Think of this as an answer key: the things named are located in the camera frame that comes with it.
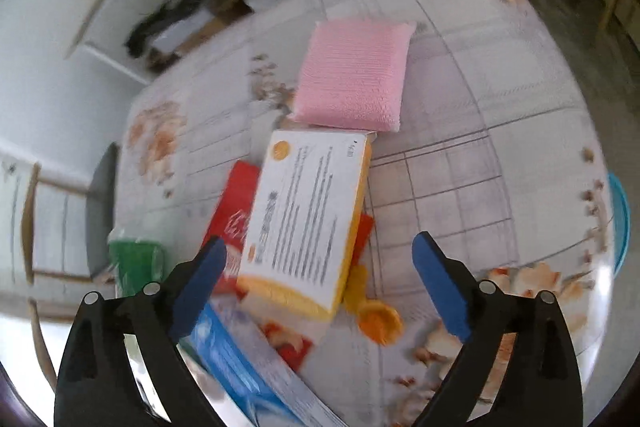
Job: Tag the black cloth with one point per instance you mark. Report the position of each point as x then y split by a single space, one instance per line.
165 27

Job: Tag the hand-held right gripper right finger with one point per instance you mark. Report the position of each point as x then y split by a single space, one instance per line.
445 292

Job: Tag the green label plastic bottle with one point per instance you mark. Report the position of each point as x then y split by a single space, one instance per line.
135 264

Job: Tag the orange yellow wrapper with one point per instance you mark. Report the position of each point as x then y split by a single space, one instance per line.
377 314

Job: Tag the pink sponge pack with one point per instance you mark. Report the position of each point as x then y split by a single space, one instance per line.
350 72

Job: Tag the blue white toothpaste box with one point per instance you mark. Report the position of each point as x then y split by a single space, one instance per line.
240 357

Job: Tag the wooden chair dark seat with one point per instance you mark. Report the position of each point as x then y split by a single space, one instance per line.
102 207

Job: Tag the floral tablecloth table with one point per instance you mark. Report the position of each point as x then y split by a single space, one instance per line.
475 82

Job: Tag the blue plastic waste basket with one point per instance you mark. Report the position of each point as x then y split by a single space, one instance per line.
620 222

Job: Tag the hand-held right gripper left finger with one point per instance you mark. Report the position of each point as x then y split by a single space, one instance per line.
200 292

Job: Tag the yellow white snack box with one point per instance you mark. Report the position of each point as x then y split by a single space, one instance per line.
305 217

